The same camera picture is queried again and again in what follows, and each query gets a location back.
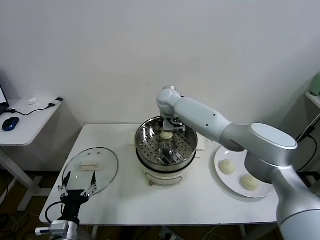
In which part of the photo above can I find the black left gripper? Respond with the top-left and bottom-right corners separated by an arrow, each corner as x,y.
58,171 -> 97,222

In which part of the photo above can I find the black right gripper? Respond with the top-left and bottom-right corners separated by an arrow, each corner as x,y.
161,115 -> 176,131

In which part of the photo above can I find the round glass pot lid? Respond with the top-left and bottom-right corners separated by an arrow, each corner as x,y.
61,146 -> 119,197

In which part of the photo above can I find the stainless steel steamer basket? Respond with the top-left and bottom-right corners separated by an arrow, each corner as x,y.
128,115 -> 208,171

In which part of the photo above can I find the white side desk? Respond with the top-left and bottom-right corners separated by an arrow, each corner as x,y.
0,98 -> 65,212

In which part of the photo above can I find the large white round plate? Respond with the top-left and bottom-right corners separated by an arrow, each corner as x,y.
212,144 -> 275,200

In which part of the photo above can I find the blue computer mouse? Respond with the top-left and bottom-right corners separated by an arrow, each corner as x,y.
2,116 -> 20,132

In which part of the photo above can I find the white floor power strip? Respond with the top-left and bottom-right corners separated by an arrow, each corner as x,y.
159,226 -> 178,240

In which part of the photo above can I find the black laptop computer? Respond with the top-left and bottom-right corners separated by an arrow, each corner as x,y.
0,84 -> 10,116

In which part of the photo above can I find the white shelf table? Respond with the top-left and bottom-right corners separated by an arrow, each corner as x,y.
304,90 -> 320,111

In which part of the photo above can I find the pale green object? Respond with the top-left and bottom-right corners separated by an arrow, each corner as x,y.
309,74 -> 320,97

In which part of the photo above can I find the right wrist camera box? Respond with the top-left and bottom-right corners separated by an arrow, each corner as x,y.
172,119 -> 186,131

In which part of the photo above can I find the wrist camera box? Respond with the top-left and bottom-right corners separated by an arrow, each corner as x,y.
172,119 -> 186,131
34,220 -> 70,236

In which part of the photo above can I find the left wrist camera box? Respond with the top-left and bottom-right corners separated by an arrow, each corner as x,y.
34,220 -> 70,236

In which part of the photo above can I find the black cable with adapter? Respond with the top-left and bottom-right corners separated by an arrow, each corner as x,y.
6,97 -> 63,117

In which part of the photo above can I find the black hanging power cable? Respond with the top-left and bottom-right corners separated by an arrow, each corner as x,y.
296,116 -> 318,173

